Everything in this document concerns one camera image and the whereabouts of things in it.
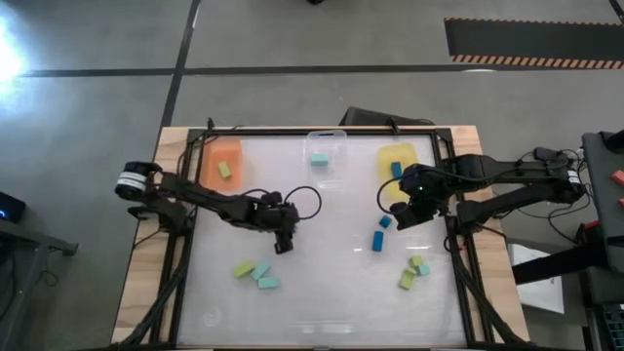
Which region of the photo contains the black left wrist camera cable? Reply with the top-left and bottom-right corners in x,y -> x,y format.
285,185 -> 324,221

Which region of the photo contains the black metal rig frame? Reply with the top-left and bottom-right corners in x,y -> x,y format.
114,124 -> 530,348

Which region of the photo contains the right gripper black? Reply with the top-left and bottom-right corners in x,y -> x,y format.
389,164 -> 448,231

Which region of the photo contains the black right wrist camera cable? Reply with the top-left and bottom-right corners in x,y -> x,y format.
375,175 -> 406,215

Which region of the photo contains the green foam arch block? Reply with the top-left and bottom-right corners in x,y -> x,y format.
398,266 -> 417,292

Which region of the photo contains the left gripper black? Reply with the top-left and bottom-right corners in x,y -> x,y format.
253,192 -> 299,254

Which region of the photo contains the black cart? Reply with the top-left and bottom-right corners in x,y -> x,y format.
581,129 -> 624,277

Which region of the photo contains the black floor mat hazard stripe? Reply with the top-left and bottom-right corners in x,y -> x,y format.
443,17 -> 624,70

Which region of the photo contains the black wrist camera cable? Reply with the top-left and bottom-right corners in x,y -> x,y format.
375,175 -> 406,215
285,185 -> 324,221

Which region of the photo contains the orange translucent plastic bin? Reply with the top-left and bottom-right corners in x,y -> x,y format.
200,137 -> 245,192

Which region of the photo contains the grey metal stand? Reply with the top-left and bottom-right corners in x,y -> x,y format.
0,218 -> 80,351

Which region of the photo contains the black slanted strut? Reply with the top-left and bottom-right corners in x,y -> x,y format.
510,243 -> 613,287

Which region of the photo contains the white paper sheet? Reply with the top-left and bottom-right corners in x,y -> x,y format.
506,242 -> 566,315

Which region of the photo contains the yellow translucent plastic bin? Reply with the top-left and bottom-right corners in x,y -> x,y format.
375,142 -> 420,204

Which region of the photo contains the blue crate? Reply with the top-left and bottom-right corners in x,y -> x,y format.
600,302 -> 624,342

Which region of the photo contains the black device with blue light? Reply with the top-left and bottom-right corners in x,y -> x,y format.
0,190 -> 27,225

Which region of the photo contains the clear plastic bin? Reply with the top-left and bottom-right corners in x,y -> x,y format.
305,129 -> 349,189

